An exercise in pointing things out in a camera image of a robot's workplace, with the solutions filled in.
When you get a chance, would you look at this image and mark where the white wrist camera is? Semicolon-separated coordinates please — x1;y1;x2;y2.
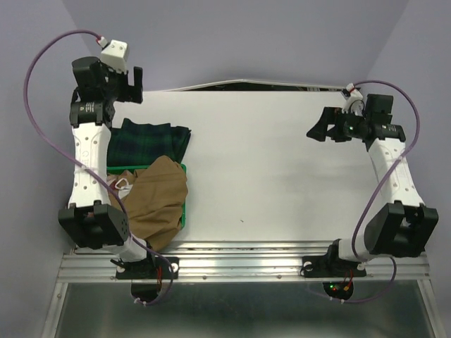
342;83;365;115
100;39;129;74

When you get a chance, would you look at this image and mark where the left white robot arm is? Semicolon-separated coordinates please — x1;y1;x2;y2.
58;56;157;277

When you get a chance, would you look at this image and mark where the green plastic tray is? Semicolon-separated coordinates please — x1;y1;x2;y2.
106;162;188;232

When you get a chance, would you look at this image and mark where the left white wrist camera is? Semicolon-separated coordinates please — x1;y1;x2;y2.
100;39;129;74

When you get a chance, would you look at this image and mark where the aluminium frame rail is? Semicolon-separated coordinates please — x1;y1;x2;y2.
56;241;433;286

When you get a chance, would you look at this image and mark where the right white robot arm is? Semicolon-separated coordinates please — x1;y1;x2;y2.
302;86;439;277

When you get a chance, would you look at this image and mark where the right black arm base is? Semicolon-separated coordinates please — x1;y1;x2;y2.
301;256;366;278

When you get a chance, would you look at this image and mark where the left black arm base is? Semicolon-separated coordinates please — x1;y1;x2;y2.
110;256;180;280

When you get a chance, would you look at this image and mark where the dark green plaid skirt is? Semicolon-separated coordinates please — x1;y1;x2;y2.
106;118;192;167

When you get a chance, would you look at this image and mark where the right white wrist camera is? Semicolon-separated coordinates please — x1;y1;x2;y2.
342;83;365;115

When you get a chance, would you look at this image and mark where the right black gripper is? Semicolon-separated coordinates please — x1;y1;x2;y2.
305;106;369;142

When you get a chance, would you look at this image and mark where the red white plaid skirt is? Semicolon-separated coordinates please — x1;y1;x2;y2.
107;170;136;192

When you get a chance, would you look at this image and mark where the tan brown skirt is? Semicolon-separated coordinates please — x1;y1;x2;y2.
121;156;188;251

